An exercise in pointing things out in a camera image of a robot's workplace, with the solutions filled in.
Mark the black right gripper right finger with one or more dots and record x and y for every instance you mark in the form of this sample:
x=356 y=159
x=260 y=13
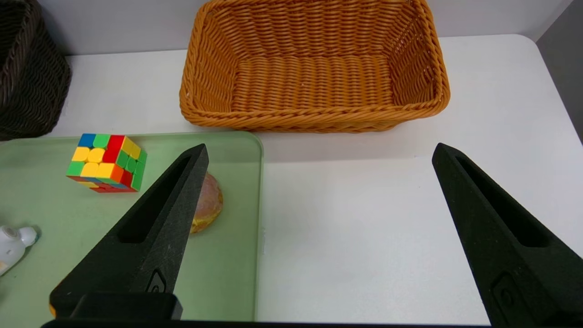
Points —
x=514 y=264

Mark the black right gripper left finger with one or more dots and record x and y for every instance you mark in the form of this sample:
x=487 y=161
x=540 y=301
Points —
x=150 y=246

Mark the purple cream puff bread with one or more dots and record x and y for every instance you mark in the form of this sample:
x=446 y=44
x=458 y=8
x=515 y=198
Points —
x=209 y=205

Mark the yellow duck scooter toy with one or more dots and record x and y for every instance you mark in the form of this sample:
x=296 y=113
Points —
x=11 y=246

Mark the dark brown wicker basket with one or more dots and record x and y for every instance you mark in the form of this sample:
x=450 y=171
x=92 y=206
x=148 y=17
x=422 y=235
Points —
x=27 y=82

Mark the orange wicker basket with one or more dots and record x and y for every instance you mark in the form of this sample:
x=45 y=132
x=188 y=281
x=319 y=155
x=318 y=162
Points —
x=314 y=77

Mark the multicoloured puzzle cube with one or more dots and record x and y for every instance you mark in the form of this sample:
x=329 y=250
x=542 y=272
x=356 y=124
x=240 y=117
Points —
x=104 y=164

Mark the green plastic tray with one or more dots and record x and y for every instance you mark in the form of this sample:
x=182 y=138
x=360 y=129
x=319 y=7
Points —
x=45 y=209

